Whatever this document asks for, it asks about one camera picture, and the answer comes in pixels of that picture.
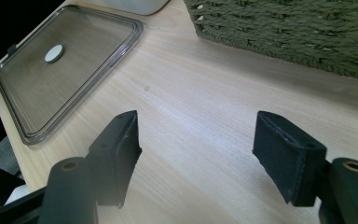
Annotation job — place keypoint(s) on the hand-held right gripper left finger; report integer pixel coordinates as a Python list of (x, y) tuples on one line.
[(115, 161)]

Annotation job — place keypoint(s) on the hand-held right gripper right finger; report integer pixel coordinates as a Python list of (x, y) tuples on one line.
[(289, 158)]

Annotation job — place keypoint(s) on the green woven basket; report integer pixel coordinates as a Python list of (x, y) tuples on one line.
[(292, 31)]

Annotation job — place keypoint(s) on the clear lid with white knob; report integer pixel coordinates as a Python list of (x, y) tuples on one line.
[(74, 40)]

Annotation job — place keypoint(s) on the cream compartment storage box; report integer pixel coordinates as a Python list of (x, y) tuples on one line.
[(136, 6)]

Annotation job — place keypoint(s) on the black tape strip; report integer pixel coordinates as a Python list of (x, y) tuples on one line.
[(11, 49)]

